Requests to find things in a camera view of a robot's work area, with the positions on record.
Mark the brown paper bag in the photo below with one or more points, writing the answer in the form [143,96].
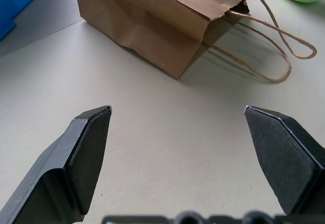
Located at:
[152,23]

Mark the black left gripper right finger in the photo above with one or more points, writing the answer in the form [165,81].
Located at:
[284,158]

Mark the blue plastic bin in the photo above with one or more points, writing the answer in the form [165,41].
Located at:
[17,3]

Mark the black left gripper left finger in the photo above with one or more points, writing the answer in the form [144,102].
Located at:
[63,165]

